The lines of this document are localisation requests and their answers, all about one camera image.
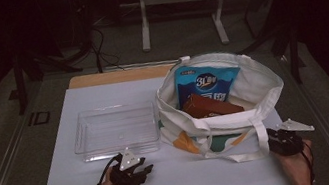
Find black floor cables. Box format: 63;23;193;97
87;22;126;76

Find person's right hand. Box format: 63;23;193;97
271;138;319;185

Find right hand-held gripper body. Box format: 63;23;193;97
265;113;319;160

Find clear plastic tray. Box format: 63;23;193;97
68;98;163;165

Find white board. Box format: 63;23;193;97
16;53;303;185

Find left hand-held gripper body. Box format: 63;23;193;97
104;144;146;185

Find blue snack pouch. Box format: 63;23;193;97
171;57;247;110

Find brown box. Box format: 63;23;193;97
180;85;246;122

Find black metal stand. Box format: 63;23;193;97
8;42;89;116
229;0;309;93

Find white canvas tote bag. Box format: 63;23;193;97
146;40;296;176

